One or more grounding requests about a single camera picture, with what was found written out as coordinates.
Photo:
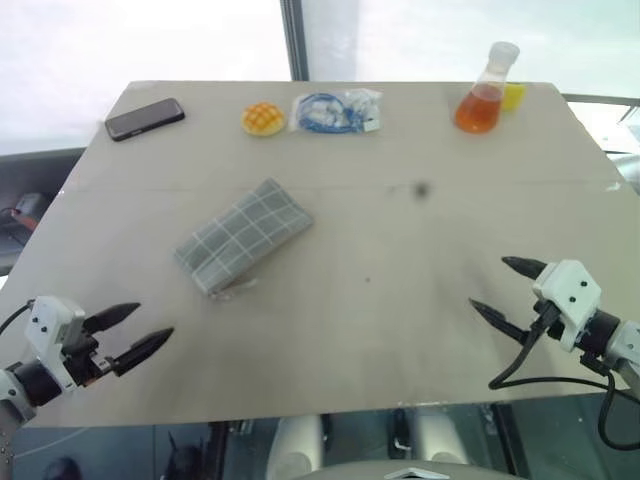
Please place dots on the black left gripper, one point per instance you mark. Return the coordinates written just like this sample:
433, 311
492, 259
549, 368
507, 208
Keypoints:
82, 357

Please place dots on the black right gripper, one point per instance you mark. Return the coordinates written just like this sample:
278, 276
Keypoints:
550, 327

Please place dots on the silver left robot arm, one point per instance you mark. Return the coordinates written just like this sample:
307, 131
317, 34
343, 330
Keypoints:
30, 385

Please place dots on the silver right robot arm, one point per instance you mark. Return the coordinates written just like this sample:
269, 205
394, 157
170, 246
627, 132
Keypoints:
627, 350

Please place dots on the grey checked folded cloth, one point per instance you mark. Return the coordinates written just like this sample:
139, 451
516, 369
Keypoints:
245, 232

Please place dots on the white robot right leg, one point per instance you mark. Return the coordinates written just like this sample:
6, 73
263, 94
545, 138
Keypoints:
440, 437

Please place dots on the white robot leg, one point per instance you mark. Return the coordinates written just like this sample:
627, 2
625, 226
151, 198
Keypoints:
295, 445
440, 437

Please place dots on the glass flask with orange liquid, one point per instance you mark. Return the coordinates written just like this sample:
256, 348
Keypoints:
479, 107

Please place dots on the small yellow object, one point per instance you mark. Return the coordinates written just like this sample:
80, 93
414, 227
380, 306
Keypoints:
515, 96

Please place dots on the white robot left leg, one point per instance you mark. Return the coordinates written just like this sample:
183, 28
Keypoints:
295, 445

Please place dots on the grey robot torso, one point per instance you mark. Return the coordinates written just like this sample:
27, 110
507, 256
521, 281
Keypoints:
410, 472

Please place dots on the black smartphone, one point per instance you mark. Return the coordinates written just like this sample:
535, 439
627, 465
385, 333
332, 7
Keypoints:
145, 119

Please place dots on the grey metal railing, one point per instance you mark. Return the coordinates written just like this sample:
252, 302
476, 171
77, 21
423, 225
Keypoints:
605, 99

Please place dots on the yellow pineapple bun toy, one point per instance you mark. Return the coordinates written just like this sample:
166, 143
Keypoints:
263, 119

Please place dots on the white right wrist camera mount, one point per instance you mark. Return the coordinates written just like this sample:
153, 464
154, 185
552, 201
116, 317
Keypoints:
570, 290

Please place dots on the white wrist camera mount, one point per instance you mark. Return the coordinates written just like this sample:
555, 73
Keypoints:
570, 290
47, 312

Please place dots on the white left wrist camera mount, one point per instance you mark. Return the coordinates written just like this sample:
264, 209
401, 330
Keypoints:
47, 312

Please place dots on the grey window frame post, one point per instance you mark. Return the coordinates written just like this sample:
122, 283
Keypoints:
295, 40

